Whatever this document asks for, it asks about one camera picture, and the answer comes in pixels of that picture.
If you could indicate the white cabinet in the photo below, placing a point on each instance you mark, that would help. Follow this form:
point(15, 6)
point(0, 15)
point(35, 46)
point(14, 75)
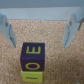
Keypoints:
point(40, 10)

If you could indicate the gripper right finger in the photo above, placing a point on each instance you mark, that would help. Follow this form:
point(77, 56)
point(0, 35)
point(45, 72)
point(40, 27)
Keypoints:
point(71, 30)

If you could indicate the purple block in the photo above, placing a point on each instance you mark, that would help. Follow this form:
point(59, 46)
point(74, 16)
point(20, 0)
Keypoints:
point(32, 56)

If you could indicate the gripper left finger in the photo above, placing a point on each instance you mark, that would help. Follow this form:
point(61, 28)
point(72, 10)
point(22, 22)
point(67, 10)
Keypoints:
point(7, 30)

